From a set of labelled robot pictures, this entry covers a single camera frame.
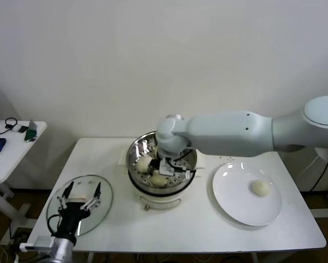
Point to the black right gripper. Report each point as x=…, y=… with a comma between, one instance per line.
x=154, y=165

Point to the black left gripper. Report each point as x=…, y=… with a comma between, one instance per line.
x=70, y=215

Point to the white steamed baozi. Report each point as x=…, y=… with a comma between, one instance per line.
x=158, y=181
x=260, y=188
x=142, y=163
x=154, y=150

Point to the round glass pot lid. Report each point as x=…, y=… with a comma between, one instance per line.
x=103, y=191

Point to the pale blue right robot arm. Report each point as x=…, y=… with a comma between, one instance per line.
x=229, y=134

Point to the stainless steel steamer basket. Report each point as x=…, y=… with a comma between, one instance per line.
x=133, y=161

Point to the white electric cooker base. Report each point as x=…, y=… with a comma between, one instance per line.
x=164, y=200

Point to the white table leg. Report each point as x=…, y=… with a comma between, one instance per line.
x=90, y=258
x=254, y=258

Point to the green circuit board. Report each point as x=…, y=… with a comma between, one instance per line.
x=31, y=135

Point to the scattered dark crumbs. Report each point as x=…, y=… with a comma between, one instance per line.
x=225, y=158

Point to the white side table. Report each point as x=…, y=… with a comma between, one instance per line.
x=13, y=159

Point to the grey upright card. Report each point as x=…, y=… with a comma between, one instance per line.
x=32, y=124

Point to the small black device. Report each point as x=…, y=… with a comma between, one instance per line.
x=23, y=129

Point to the large white plate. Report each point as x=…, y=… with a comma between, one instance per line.
x=235, y=197

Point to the small white device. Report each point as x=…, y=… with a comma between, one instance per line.
x=16, y=129

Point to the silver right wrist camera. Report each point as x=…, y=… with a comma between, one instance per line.
x=168, y=169

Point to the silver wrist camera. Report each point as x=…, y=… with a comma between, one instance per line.
x=35, y=243
x=168, y=169

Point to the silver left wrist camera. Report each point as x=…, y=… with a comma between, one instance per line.
x=35, y=243

